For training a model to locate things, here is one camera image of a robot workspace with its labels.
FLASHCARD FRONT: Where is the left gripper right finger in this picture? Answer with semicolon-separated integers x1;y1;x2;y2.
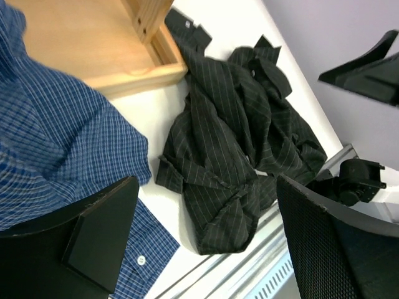
277;176;398;299

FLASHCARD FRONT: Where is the aluminium mounting rail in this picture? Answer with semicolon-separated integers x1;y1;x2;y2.
149;143;359;299

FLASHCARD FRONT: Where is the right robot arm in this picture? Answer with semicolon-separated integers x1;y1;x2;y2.
309;29;398;224

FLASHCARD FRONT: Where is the blue checked shirt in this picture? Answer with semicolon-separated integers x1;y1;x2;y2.
0;6;181;297

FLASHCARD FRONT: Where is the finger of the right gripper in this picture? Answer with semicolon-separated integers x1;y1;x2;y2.
318;30;398;107

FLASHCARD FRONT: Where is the black pinstriped shirt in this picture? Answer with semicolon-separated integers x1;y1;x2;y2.
156;9;327;255

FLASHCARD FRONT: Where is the white slotted cable duct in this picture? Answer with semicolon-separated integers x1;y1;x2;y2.
245;254;294;299

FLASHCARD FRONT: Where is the wooden clothes rack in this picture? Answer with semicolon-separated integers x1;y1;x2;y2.
11;0;187;99

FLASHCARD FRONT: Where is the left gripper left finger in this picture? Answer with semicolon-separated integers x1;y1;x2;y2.
1;176;139;298

